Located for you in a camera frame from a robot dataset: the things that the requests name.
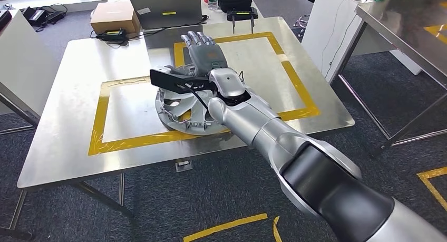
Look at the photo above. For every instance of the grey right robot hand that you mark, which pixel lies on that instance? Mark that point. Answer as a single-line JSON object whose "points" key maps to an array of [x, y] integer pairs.
{"points": [[207, 58]]}

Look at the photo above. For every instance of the silver wheel hubcap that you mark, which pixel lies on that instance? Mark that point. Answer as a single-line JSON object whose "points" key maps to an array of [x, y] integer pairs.
{"points": [[181, 111]]}

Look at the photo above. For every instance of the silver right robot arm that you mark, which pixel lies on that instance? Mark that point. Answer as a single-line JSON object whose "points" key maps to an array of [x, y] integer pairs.
{"points": [[297, 153]]}

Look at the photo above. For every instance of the steel workbench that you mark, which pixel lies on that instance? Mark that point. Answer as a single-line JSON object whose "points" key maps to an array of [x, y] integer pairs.
{"points": [[63, 111]]}

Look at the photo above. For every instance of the black two-pronged device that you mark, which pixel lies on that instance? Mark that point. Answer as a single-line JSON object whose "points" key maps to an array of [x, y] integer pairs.
{"points": [[242, 14]]}

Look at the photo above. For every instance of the grey laptop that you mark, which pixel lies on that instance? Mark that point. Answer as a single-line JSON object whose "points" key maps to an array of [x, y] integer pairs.
{"points": [[164, 10]]}

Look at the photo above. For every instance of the black power adapter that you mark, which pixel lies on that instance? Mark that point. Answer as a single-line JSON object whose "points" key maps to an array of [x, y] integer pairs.
{"points": [[111, 35]]}

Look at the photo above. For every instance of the brown cardboard box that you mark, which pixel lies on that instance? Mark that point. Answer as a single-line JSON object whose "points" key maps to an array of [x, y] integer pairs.
{"points": [[111, 15]]}

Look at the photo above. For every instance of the metal floor socket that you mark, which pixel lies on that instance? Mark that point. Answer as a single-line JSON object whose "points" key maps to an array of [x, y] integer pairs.
{"points": [[183, 166]]}

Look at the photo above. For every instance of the steel table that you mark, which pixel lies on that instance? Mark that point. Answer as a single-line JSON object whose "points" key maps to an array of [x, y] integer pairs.
{"points": [[401, 31], [17, 107]]}

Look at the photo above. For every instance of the yellow tape on steel table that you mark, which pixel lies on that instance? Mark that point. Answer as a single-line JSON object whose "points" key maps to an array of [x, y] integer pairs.
{"points": [[436, 31]]}

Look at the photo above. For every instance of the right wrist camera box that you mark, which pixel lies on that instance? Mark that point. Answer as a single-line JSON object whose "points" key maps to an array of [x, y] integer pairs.
{"points": [[171, 80]]}

